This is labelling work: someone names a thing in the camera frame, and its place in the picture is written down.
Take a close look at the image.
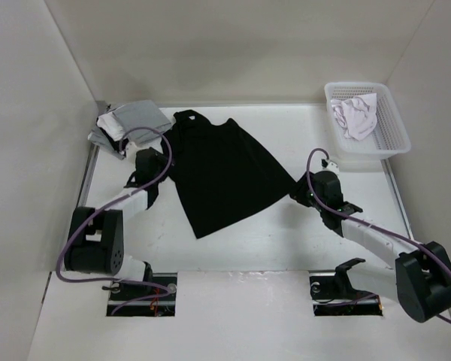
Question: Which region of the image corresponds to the black tank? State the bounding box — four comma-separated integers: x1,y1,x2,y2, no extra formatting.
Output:
108,139,128,153
161,110,295,238

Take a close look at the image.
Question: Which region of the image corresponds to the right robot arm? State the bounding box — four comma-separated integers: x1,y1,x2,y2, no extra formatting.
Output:
289,170,451,323

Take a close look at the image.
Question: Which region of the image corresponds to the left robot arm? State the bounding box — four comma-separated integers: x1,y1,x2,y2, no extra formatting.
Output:
63,148,171,300

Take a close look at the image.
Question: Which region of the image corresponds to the folded black tank top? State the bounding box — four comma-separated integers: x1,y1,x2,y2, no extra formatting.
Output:
108,139,128,153

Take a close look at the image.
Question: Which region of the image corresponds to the folded white tank top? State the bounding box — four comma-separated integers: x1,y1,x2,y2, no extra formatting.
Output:
96,112,127,141

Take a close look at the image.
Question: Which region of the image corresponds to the bottom grey folded tank top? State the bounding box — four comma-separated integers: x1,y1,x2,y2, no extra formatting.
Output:
87,126,126,160

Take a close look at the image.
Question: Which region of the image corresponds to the white tank top in basket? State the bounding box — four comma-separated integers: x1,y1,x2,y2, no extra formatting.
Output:
330,93,377,141

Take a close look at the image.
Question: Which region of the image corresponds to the white plastic basket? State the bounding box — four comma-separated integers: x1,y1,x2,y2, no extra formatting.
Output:
324,82,411,161

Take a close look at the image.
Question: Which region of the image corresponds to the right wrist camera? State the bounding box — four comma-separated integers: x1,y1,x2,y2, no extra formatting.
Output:
321,158,340,175

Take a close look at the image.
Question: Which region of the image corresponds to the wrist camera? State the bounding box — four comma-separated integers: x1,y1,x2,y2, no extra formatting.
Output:
321,158,340,175
126,137,162,153

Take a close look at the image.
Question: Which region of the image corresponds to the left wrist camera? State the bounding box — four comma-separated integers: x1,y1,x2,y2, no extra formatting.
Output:
126,137,162,153

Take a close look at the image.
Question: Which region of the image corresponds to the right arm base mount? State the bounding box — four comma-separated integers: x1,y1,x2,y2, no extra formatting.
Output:
309,272,383,317

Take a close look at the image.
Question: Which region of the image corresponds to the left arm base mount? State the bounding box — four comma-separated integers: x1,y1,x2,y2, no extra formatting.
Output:
102,273,178,317

